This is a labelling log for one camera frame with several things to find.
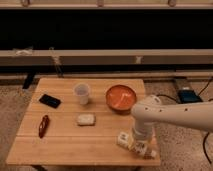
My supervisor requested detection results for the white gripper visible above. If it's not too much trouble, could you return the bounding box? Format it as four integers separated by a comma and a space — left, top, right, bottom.
132, 122, 153, 141

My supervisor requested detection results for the white labelled plastic bottle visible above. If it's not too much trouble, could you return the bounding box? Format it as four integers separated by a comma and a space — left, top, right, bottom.
117, 132, 157, 159

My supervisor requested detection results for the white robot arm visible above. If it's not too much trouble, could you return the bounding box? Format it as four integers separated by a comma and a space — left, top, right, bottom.
131, 95, 213, 141

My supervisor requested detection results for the orange bowl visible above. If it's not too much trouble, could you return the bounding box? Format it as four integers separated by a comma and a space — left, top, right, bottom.
105, 85, 137, 111

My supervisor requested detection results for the black power adapter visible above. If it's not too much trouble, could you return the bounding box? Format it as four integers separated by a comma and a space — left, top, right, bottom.
178, 89, 202, 103

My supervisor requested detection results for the wooden table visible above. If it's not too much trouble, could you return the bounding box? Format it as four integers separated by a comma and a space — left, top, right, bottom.
6, 78, 160, 166

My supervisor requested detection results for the red chip bag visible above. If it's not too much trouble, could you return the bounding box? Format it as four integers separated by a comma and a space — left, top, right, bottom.
38, 115, 50, 138

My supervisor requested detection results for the black smartphone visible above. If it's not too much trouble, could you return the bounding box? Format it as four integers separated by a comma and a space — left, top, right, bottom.
39, 94, 61, 108

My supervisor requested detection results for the black cable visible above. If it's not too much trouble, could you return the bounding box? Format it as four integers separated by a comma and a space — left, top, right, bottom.
156, 78, 213, 166

